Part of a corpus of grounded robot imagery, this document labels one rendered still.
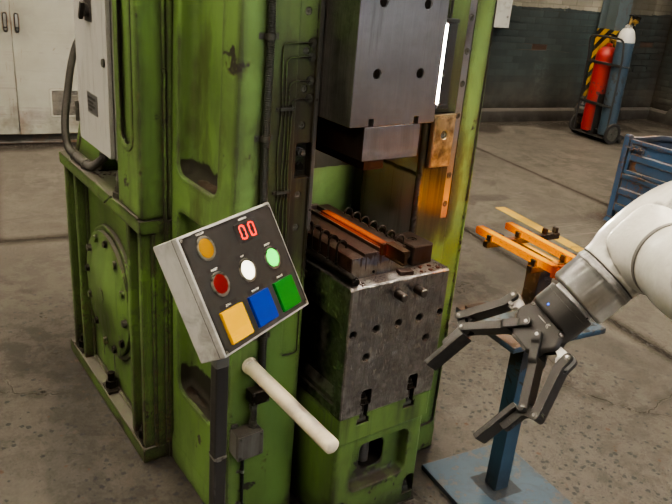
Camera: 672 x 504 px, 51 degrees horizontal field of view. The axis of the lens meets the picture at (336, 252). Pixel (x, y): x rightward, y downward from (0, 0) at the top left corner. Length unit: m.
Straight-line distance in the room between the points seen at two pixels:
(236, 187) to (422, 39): 0.64
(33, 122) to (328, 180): 4.90
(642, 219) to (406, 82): 1.14
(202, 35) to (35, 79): 4.95
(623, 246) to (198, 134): 1.54
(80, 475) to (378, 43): 1.83
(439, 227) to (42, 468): 1.66
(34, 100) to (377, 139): 5.39
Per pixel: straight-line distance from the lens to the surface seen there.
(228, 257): 1.63
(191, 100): 2.23
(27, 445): 3.00
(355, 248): 2.10
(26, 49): 7.01
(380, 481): 2.54
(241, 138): 1.90
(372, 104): 1.93
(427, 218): 2.39
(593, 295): 0.97
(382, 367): 2.23
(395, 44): 1.94
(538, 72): 10.03
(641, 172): 6.00
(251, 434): 2.27
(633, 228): 0.96
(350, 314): 2.04
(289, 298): 1.74
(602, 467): 3.13
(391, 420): 2.39
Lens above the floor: 1.76
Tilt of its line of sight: 22 degrees down
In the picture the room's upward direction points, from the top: 5 degrees clockwise
